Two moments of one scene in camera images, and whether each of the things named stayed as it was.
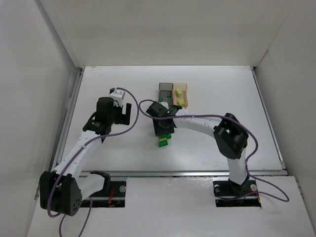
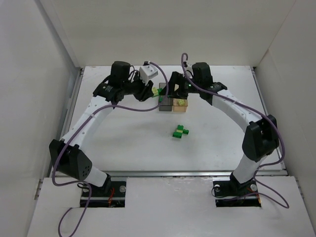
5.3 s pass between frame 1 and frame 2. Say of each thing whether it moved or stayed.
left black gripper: moved
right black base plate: stayed
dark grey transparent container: stayed
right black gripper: moved
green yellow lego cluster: moved
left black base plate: stayed
